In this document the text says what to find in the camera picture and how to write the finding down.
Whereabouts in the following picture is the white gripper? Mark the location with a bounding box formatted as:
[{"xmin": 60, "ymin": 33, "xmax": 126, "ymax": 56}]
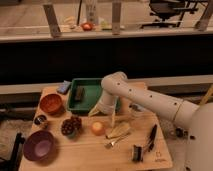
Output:
[{"xmin": 88, "ymin": 90, "xmax": 118, "ymax": 128}]

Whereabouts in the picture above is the yellow red apple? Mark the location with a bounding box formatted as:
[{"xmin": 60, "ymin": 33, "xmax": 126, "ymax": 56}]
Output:
[{"xmin": 91, "ymin": 121, "xmax": 105, "ymax": 136}]

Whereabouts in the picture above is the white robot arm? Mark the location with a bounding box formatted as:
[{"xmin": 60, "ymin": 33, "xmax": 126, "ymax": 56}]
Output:
[{"xmin": 89, "ymin": 72, "xmax": 213, "ymax": 171}]

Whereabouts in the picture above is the green plastic tray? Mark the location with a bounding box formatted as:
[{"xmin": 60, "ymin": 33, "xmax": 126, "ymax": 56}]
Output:
[{"xmin": 66, "ymin": 77, "xmax": 122, "ymax": 115}]

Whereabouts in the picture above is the wooden spatula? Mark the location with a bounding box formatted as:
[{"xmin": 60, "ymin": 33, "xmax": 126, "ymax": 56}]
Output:
[{"xmin": 106, "ymin": 122, "xmax": 130, "ymax": 139}]

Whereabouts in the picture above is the metal fork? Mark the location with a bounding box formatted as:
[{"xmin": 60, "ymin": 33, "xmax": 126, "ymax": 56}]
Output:
[{"xmin": 104, "ymin": 133, "xmax": 131, "ymax": 149}]

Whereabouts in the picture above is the bunch of dark grapes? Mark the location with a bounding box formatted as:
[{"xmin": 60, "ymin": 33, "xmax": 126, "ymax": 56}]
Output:
[{"xmin": 61, "ymin": 116, "xmax": 82, "ymax": 136}]

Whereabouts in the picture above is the blue sponge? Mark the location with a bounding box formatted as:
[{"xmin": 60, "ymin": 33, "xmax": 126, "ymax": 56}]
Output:
[{"xmin": 57, "ymin": 81, "xmax": 71, "ymax": 94}]

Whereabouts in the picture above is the orange bowl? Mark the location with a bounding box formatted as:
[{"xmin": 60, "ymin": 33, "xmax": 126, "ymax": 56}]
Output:
[{"xmin": 39, "ymin": 94, "xmax": 63, "ymax": 115}]

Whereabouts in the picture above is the black marker pen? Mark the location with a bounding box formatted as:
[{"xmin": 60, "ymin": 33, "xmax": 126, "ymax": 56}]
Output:
[{"xmin": 148, "ymin": 124, "xmax": 157, "ymax": 151}]

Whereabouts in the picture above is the black binder clip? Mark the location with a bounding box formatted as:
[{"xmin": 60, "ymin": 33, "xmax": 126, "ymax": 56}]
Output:
[{"xmin": 132, "ymin": 145, "xmax": 143, "ymax": 162}]

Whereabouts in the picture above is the small dark tin can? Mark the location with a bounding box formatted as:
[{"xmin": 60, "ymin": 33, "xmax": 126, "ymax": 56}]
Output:
[{"xmin": 34, "ymin": 115, "xmax": 48, "ymax": 129}]

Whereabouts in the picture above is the purple bowl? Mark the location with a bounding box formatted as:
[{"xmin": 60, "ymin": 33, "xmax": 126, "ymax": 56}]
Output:
[{"xmin": 23, "ymin": 130, "xmax": 54, "ymax": 161}]

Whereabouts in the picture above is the red fruit on shelf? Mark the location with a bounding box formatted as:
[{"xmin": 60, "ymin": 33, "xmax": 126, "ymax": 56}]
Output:
[{"xmin": 81, "ymin": 22, "xmax": 94, "ymax": 31}]

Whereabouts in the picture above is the black office chair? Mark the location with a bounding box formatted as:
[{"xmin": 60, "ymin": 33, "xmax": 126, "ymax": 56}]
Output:
[{"xmin": 141, "ymin": 0, "xmax": 198, "ymax": 29}]

